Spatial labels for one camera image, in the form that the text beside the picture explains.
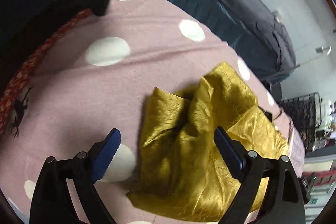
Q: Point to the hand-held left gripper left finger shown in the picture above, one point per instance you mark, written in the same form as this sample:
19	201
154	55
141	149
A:
105	158

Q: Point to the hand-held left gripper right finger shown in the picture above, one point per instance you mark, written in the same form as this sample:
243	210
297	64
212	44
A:
228	153

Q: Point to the gold satin garment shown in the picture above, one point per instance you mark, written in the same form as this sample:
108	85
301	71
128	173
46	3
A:
183	161

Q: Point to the cluttered storage shelf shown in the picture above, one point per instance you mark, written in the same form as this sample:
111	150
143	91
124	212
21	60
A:
325	121

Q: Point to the pink polka dot blanket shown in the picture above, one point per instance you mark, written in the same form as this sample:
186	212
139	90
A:
144	64

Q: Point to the red patterned reindeer cloth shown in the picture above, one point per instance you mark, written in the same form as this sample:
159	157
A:
23	74

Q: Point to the small metal fixture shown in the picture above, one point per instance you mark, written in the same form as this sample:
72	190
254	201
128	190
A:
324	50

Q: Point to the dark grey bedding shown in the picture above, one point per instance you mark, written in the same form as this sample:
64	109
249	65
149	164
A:
236	3

